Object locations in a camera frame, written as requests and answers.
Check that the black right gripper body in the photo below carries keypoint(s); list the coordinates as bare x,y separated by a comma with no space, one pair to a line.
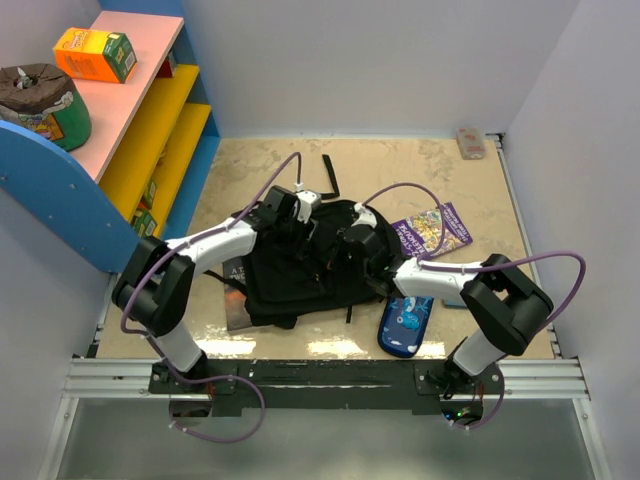
368,268

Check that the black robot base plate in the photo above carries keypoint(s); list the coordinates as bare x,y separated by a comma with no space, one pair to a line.
399,385

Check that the aluminium rail frame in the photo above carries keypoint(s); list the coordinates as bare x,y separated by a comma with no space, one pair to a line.
111,427

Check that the blue shelf unit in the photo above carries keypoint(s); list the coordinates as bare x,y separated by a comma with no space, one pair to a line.
156,129

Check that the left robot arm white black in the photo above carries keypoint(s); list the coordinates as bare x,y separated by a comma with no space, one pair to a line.
153,290

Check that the dark tale book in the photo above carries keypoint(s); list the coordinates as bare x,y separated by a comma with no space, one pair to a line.
237,318

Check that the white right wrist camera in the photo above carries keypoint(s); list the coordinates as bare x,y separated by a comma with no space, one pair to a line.
364,216

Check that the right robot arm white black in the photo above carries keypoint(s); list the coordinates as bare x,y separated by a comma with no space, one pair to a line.
508,307

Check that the black student backpack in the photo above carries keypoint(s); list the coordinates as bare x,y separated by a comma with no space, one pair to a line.
289,274

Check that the orange green crayon box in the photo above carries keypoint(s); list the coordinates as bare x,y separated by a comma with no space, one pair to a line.
96,55

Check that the purple colourful book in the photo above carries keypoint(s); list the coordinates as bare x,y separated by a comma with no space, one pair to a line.
433,232

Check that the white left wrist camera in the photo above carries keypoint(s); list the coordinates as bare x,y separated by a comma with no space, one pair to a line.
306,202

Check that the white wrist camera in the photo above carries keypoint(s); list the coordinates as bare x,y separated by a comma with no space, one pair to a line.
306,202
364,216

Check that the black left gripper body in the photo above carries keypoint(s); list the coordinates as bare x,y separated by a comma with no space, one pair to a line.
294,234

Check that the green box on shelf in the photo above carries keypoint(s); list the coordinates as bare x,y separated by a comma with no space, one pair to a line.
143,223
148,195

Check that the blue shark pencil case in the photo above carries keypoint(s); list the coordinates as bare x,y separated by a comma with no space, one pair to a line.
403,325

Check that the brown green toy stump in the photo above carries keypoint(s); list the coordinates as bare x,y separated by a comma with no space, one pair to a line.
42,98

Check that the beige pink eraser box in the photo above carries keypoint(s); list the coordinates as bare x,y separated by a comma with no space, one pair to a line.
471,143

